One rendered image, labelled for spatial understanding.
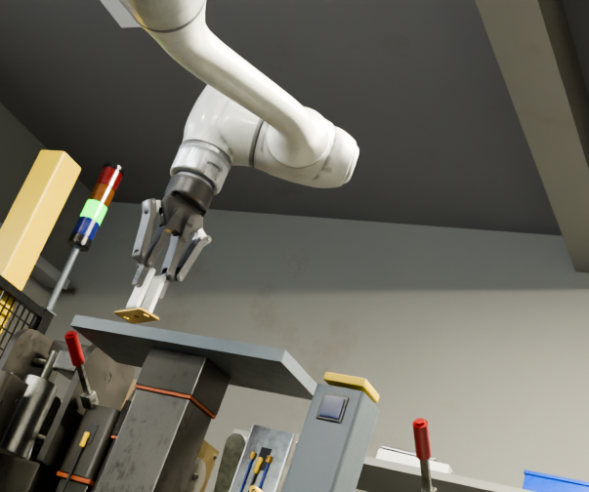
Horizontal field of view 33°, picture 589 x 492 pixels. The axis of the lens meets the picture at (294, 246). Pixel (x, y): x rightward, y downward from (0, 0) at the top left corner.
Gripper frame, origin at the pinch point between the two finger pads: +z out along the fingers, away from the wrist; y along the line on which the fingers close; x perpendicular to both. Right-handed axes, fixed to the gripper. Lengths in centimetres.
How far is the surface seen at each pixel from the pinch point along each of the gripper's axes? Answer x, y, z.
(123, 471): -11.6, 1.9, 28.1
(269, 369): -25.8, 9.0, 9.7
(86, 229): 140, 41, -58
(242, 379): -16.5, 11.6, 9.7
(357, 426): -39.0, 15.8, 14.9
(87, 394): 11.5, 3.2, 15.8
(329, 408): -36.3, 12.8, 13.8
